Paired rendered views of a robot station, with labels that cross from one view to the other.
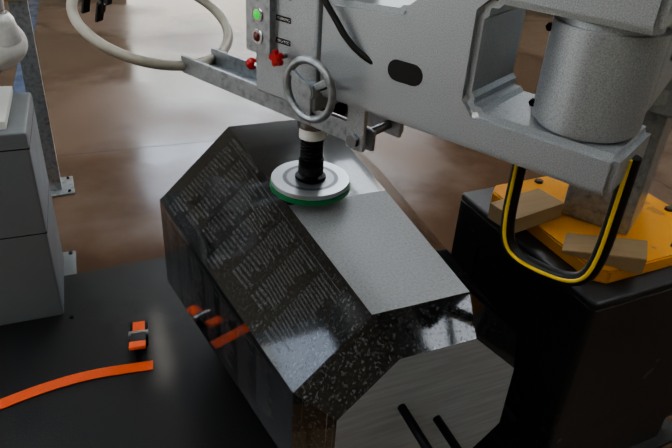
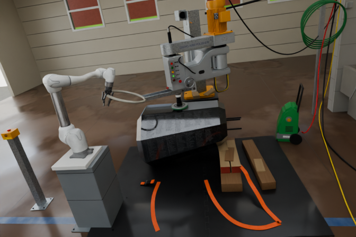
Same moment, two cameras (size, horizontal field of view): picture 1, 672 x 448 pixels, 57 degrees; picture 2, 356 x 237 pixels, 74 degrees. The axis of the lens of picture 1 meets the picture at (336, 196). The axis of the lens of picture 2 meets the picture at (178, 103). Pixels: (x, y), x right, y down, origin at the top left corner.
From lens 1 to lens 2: 255 cm
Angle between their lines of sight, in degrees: 52
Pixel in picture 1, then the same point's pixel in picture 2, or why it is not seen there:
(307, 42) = (183, 75)
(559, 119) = (222, 66)
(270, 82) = (176, 87)
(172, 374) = (164, 179)
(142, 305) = (133, 182)
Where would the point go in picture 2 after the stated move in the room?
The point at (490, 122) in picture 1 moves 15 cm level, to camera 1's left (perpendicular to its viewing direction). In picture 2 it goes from (214, 72) to (210, 75)
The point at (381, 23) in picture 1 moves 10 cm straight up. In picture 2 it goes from (196, 66) to (195, 58)
